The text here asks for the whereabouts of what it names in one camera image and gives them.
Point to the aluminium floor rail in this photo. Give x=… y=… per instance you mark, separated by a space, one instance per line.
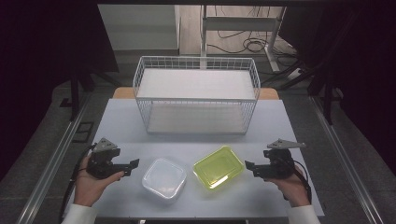
x=53 y=158
x=345 y=155

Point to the white cabinet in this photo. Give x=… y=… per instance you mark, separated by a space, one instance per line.
x=140 y=28

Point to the black floor plate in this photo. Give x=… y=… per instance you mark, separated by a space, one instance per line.
x=83 y=132

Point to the person's left hand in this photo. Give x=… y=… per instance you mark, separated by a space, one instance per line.
x=88 y=189

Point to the wooden table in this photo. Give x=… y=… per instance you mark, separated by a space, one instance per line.
x=123 y=93

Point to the white power strip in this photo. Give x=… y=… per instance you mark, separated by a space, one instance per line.
x=294 y=73

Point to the white square plastic container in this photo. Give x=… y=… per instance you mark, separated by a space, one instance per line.
x=164 y=179

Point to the white metal desk frame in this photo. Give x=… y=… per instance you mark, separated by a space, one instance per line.
x=239 y=24

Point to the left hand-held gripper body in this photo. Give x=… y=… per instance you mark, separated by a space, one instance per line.
x=101 y=166

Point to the black metal stand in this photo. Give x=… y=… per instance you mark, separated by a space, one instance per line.
x=74 y=93
x=327 y=99

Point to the yellow-green plastic container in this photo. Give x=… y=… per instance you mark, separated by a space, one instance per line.
x=218 y=168

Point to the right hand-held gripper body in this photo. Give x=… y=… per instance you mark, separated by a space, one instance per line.
x=277 y=165

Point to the person's right hand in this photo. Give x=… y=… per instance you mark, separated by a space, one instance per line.
x=291 y=189

